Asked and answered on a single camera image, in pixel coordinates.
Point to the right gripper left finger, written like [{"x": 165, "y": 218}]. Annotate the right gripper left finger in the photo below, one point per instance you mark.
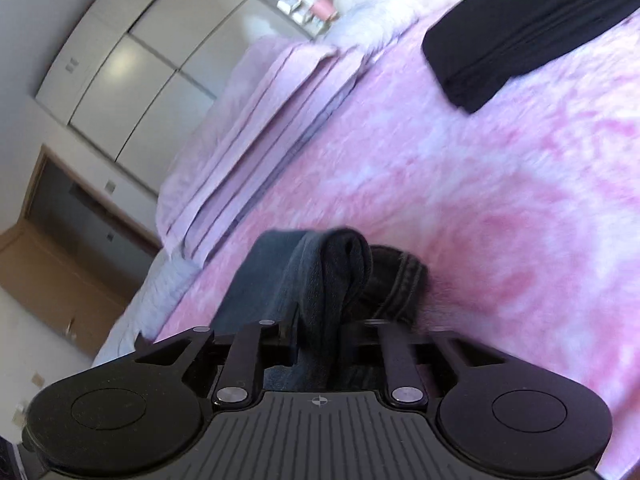
[{"x": 255, "y": 348}]

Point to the wooden door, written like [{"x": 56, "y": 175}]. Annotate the wooden door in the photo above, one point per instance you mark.
[{"x": 70, "y": 259}]

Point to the folded lilac quilt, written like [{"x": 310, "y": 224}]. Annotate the folded lilac quilt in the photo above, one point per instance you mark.
[{"x": 278, "y": 96}]

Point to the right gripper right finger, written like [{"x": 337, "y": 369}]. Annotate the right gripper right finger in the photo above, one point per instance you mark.
[{"x": 386, "y": 348}]

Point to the pink floral blanket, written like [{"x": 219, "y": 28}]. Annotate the pink floral blanket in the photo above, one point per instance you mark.
[{"x": 526, "y": 213}]

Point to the light blue striped sheet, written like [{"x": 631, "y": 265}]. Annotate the light blue striped sheet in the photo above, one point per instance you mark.
[{"x": 168, "y": 279}]

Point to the dark grey jeans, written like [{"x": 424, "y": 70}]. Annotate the dark grey jeans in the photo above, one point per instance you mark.
[{"x": 326, "y": 280}]

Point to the white wardrobe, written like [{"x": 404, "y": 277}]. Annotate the white wardrobe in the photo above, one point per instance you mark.
[{"x": 137, "y": 77}]

